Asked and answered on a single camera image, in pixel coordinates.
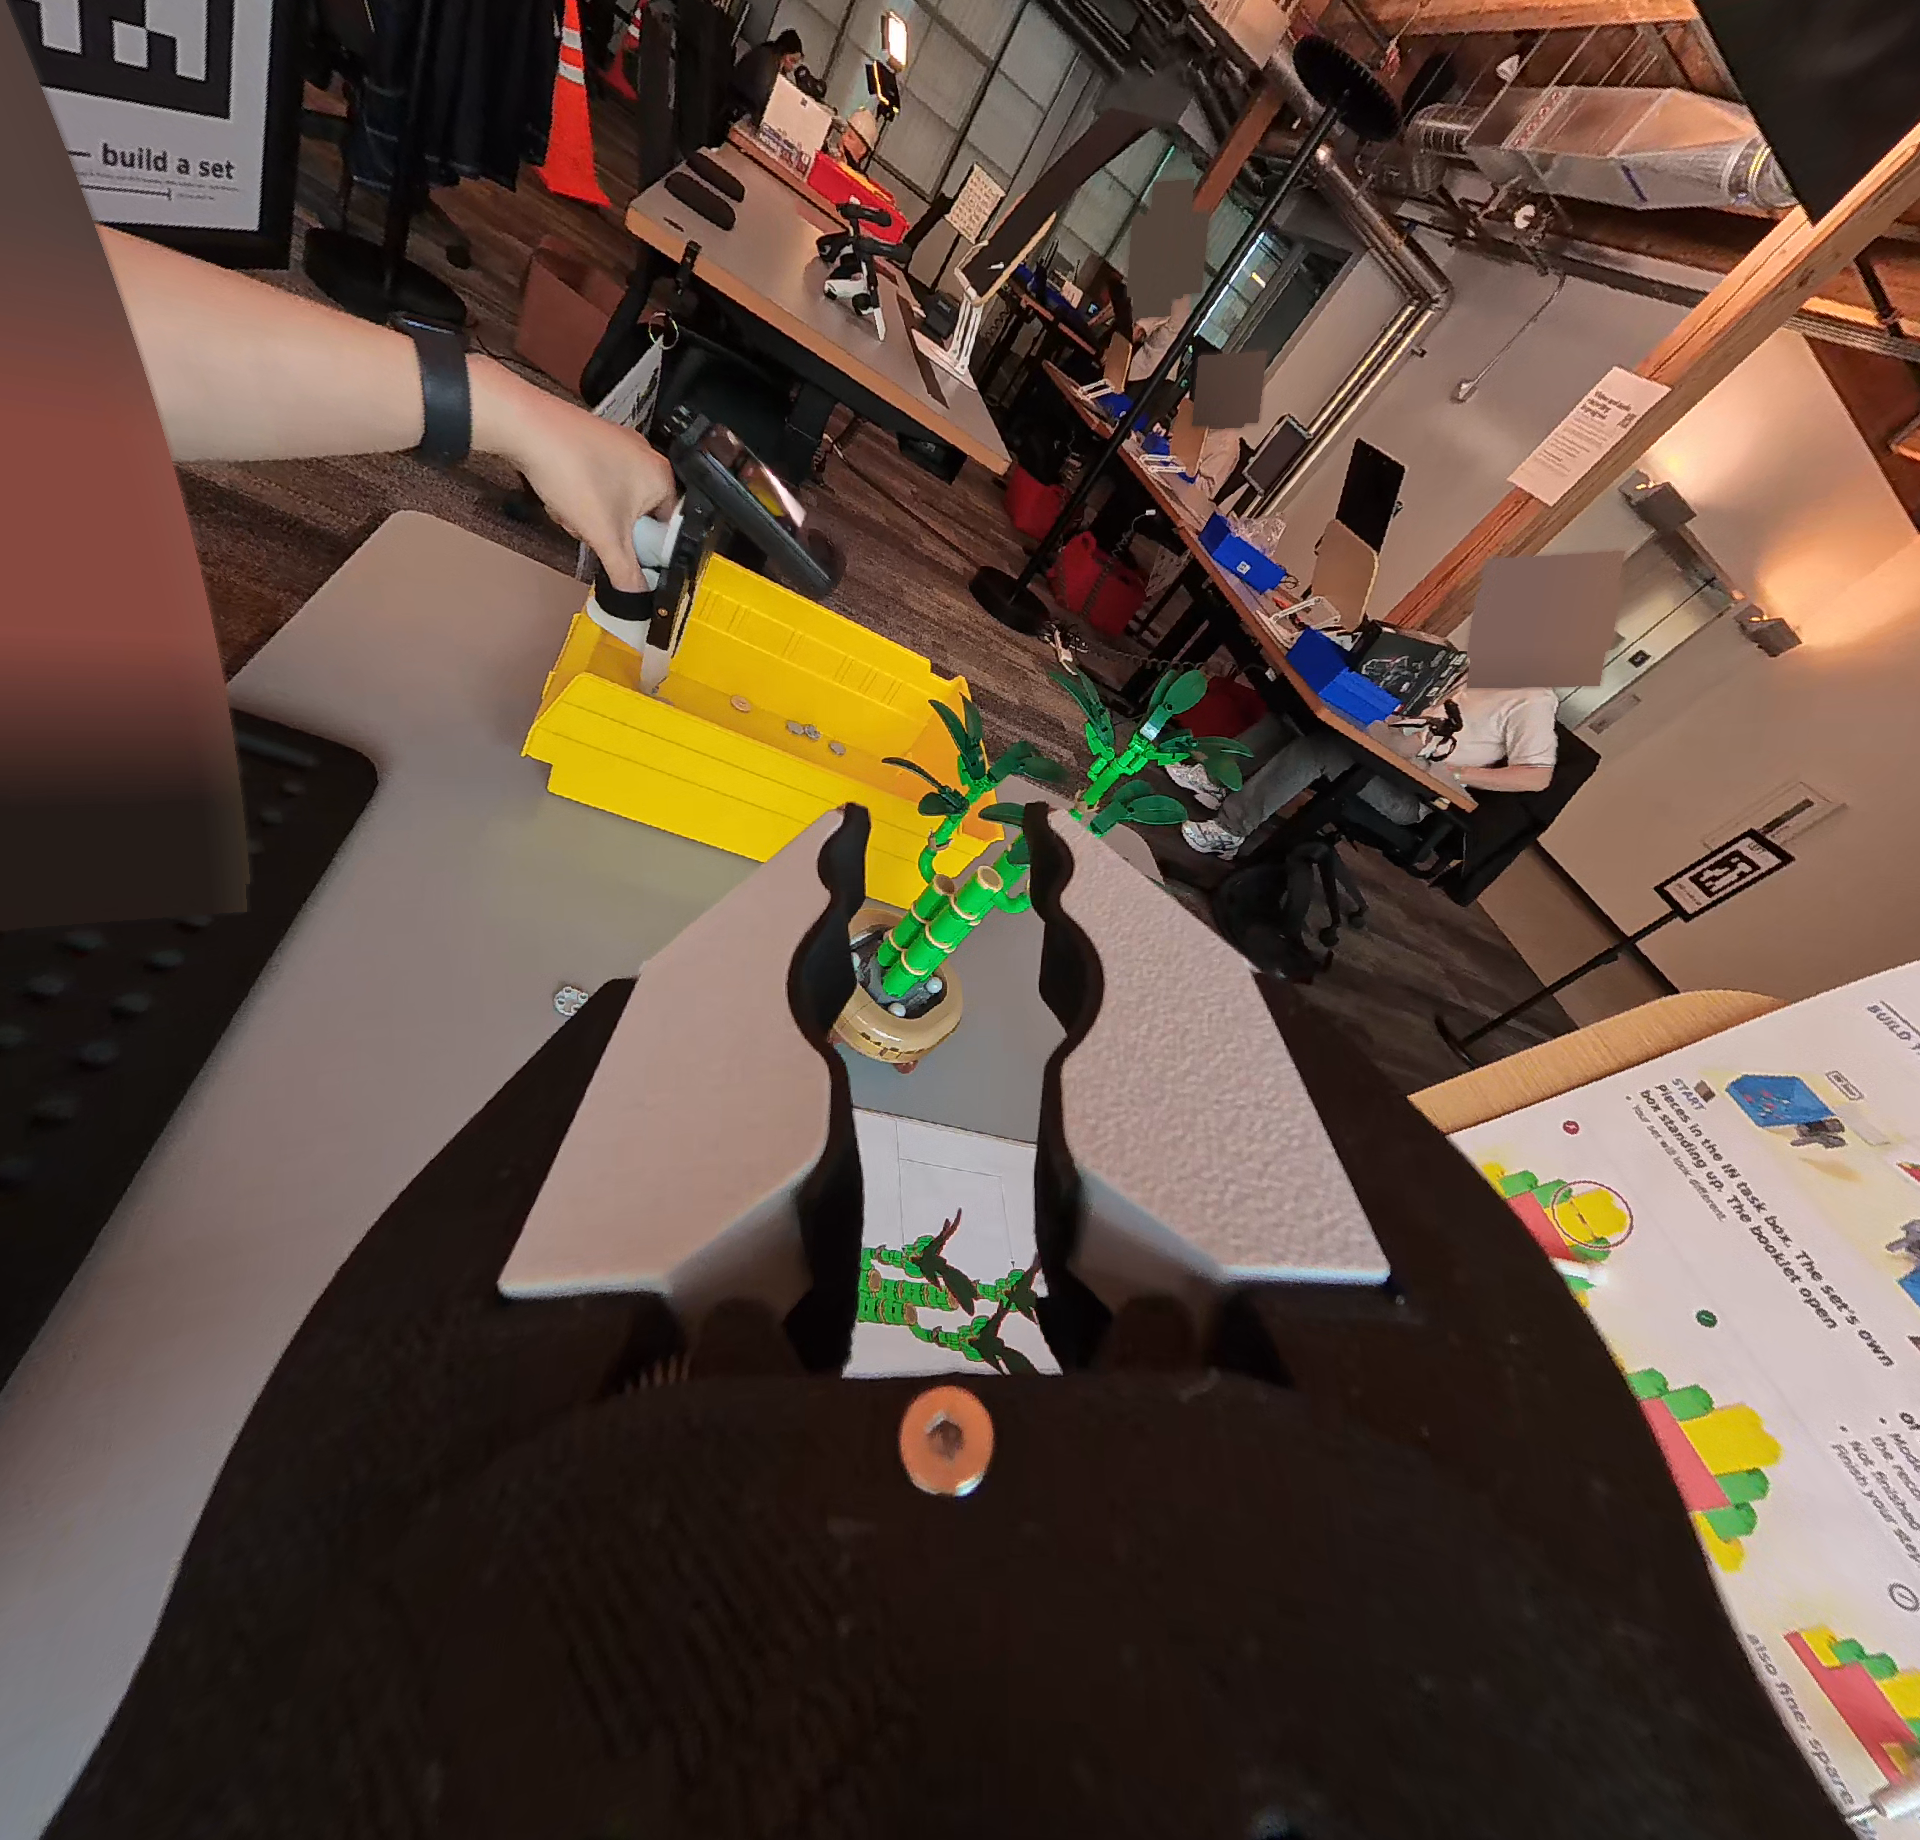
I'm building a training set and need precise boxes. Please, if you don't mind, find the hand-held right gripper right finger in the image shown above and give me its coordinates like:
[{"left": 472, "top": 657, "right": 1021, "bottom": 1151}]
[{"left": 1021, "top": 804, "right": 1392, "bottom": 1372}]

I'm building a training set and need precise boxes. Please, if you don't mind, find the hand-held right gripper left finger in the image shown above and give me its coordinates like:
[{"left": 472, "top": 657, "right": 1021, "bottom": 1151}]
[{"left": 498, "top": 804, "right": 873, "bottom": 1372}]

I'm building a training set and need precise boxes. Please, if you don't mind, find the yellow plastic bin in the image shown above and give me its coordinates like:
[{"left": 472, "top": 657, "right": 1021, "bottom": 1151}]
[{"left": 519, "top": 550, "right": 1003, "bottom": 916}]

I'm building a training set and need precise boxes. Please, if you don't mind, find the green lego bamboo plant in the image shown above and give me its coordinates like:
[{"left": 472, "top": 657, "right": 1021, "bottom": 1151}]
[{"left": 830, "top": 665, "right": 1255, "bottom": 1075}]

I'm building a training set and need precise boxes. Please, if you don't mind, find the person's left forearm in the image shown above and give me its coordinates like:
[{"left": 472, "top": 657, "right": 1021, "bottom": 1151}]
[{"left": 96, "top": 225, "right": 519, "bottom": 485}]

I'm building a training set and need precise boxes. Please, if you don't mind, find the lego instruction booklet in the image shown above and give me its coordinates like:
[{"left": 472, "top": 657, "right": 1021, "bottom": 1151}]
[{"left": 844, "top": 1109, "right": 1064, "bottom": 1382}]

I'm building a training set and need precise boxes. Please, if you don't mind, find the person's left hand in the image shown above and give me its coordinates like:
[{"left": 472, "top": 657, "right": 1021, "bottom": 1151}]
[{"left": 500, "top": 401, "right": 680, "bottom": 597}]

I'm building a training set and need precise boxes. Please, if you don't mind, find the long grey desk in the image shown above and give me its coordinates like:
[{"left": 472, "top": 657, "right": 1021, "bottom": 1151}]
[{"left": 623, "top": 120, "right": 1014, "bottom": 480}]

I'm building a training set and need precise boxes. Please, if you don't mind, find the black office chair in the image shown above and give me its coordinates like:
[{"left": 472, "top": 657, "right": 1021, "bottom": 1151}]
[{"left": 1209, "top": 833, "right": 1369, "bottom": 979}]

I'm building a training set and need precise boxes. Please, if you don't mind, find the brown cardboard box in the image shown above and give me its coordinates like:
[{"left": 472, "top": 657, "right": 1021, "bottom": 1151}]
[{"left": 515, "top": 234, "right": 640, "bottom": 393}]

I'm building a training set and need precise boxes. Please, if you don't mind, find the black wrist watch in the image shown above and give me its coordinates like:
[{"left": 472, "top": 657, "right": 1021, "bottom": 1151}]
[{"left": 397, "top": 315, "right": 476, "bottom": 466}]

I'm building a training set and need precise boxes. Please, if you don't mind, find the light wooden board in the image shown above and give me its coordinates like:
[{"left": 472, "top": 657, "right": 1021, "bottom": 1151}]
[{"left": 1407, "top": 988, "right": 1789, "bottom": 1138}]

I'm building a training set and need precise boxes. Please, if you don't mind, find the tilted grey monitor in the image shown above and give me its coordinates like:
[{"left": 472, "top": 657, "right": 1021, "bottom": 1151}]
[{"left": 956, "top": 112, "right": 1160, "bottom": 308}]

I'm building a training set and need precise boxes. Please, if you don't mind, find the large orange traffic cone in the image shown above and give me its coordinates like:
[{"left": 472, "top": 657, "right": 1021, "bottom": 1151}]
[{"left": 533, "top": 0, "right": 613, "bottom": 210}]

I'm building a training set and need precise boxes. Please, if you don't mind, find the blue plastic bin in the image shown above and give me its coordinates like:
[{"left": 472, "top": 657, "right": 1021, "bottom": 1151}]
[
  {"left": 1198, "top": 513, "right": 1295, "bottom": 592},
  {"left": 1286, "top": 627, "right": 1404, "bottom": 728}
]

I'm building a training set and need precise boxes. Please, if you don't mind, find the printed instruction poster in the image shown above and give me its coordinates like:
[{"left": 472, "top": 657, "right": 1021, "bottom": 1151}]
[{"left": 1447, "top": 961, "right": 1920, "bottom": 1830}]

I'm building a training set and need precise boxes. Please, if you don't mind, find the clothes rack with dark clothes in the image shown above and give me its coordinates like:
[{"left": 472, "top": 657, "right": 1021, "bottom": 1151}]
[{"left": 303, "top": 0, "right": 559, "bottom": 329}]

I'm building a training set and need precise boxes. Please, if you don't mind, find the printed tag sign stand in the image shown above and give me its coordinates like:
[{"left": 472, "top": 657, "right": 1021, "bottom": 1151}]
[{"left": 1436, "top": 826, "right": 1799, "bottom": 1055}]

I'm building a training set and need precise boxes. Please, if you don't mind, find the black dotted mat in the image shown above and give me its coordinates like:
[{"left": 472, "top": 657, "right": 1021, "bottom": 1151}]
[{"left": 0, "top": 712, "right": 379, "bottom": 1390}]

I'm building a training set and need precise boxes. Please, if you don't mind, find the black framed sign board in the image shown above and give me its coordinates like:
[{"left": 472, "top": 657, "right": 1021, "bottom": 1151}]
[{"left": 0, "top": 0, "right": 312, "bottom": 271}]

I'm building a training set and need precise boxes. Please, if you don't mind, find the white paper notice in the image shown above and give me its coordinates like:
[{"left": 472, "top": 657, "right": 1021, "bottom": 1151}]
[{"left": 1505, "top": 366, "right": 1671, "bottom": 510}]

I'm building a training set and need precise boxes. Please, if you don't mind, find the silver ventilation duct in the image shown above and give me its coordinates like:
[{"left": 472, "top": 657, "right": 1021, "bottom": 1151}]
[{"left": 1407, "top": 83, "right": 1799, "bottom": 216}]

